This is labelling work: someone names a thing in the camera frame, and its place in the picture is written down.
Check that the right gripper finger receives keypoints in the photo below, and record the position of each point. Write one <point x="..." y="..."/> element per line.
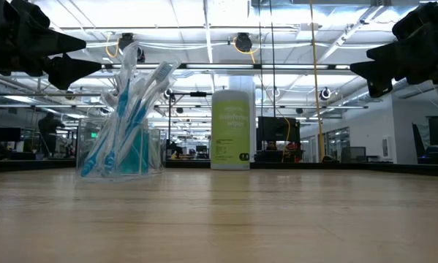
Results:
<point x="401" y="51"/>
<point x="379" y="75"/>

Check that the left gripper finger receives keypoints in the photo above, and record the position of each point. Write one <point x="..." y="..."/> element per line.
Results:
<point x="70" y="71"/>
<point x="57" y="43"/>

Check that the teal mouthwash bottle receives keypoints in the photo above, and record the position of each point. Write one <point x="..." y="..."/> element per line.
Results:
<point x="132" y="159"/>

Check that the person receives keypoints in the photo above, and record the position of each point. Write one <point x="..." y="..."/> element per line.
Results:
<point x="49" y="135"/>

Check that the green exit sign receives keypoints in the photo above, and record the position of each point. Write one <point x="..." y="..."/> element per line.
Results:
<point x="94" y="134"/>

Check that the black monitor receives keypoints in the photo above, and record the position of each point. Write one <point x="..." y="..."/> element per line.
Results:
<point x="275" y="128"/>
<point x="6" y="134"/>

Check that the clear acrylic organizer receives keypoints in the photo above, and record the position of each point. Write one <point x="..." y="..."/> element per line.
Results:
<point x="156" y="153"/>

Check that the long ceiling light strip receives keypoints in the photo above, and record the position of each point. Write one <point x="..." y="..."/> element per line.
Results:
<point x="218" y="66"/>

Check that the green disinfecting wipes canister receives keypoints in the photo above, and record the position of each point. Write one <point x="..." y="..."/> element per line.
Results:
<point x="229" y="128"/>

